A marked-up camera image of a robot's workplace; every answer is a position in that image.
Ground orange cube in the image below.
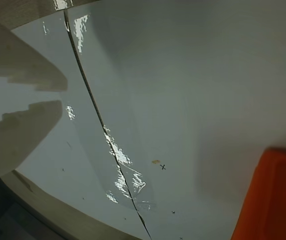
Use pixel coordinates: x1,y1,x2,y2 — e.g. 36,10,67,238
230,147,286,240

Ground white paper sheet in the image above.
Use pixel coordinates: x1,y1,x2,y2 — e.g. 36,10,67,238
0,8,151,240
64,0,286,240

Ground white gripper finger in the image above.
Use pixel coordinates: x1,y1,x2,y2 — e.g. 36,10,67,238
0,99,63,186
0,7,69,92

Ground clear adhesive tape strip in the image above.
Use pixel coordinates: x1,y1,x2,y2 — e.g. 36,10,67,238
65,99,158,213
66,13,91,55

